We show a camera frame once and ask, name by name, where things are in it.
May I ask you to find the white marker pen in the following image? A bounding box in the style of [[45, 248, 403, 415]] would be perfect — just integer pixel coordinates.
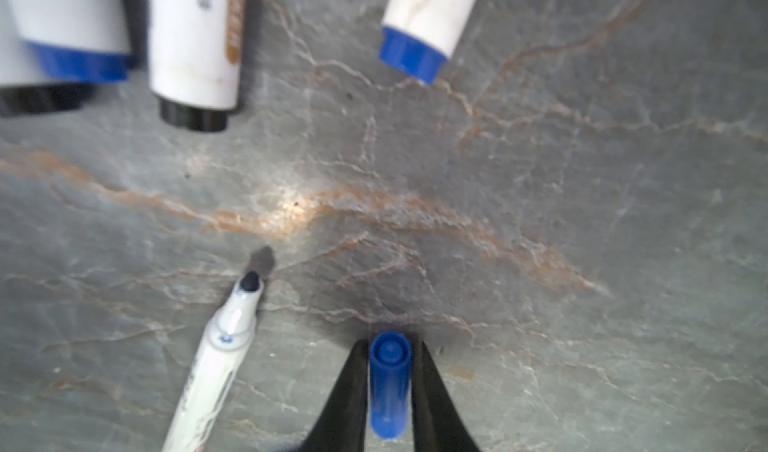
[[147, 0, 247, 133], [379, 0, 476, 85], [7, 0, 132, 84], [162, 271, 264, 451], [1, 0, 95, 118]]

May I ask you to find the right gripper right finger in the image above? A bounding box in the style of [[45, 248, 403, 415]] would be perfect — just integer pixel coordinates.
[[410, 339, 480, 452]]

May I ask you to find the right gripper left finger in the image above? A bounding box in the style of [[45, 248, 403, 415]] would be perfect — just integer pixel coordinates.
[[297, 339, 369, 452]]

